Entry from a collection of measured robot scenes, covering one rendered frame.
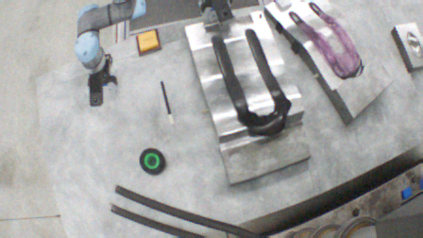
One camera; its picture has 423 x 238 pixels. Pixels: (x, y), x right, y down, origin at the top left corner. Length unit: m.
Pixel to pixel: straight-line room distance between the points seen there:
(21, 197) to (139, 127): 1.28
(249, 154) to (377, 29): 0.78
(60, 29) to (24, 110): 0.58
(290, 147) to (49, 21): 1.87
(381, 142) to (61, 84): 1.21
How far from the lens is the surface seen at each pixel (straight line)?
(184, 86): 1.50
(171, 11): 2.30
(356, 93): 1.46
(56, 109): 1.59
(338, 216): 1.50
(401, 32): 1.73
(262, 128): 1.39
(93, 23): 1.24
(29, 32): 2.84
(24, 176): 2.52
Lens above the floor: 2.22
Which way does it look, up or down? 75 degrees down
